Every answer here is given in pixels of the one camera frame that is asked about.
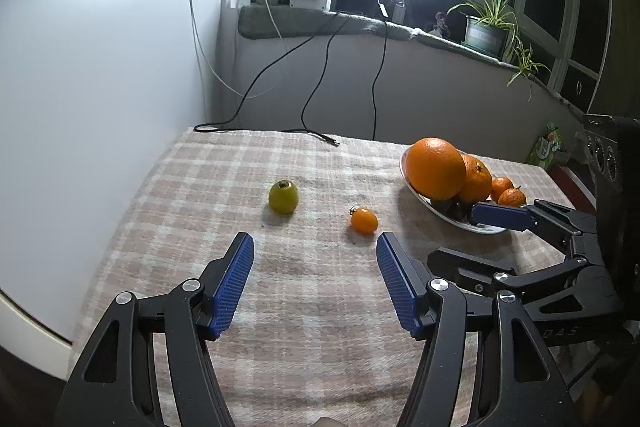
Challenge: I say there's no green snack packet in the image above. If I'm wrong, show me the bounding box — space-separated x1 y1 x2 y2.
526 122 568 171

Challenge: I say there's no dark carved wooden furniture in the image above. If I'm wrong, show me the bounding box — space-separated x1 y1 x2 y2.
582 114 639 223

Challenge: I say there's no white cable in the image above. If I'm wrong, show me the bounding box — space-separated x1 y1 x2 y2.
183 0 292 100

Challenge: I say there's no small orange kumquat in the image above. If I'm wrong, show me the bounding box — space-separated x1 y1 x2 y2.
349 206 378 235

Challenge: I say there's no medium orange behind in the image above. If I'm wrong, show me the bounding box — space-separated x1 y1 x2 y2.
457 154 492 205

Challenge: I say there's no white fruit plate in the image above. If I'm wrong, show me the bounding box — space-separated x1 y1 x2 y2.
399 148 506 235

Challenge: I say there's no grey windowsill mat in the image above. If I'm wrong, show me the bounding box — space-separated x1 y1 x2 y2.
238 4 514 72

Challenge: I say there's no large orange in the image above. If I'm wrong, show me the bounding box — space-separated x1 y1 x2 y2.
405 138 466 200

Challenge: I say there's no pink plaid tablecloth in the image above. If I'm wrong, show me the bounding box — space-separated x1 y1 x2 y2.
73 131 562 426

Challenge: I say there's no black cable right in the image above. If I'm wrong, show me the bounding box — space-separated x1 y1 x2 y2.
370 0 393 141

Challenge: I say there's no small tangerine left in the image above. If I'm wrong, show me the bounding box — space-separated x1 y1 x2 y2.
490 176 514 202

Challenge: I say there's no small tangerine right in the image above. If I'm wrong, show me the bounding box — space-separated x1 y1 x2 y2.
498 187 527 208

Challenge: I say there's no black cable with plug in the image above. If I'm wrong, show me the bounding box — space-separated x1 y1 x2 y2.
193 12 352 148

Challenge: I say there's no small tangerine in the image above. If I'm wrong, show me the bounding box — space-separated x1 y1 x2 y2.
490 176 514 202
498 187 527 208

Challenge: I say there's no potted spider plant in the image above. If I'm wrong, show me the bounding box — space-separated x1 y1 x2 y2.
445 0 551 87

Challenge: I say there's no green round fruit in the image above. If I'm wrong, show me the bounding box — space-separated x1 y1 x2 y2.
268 180 299 215

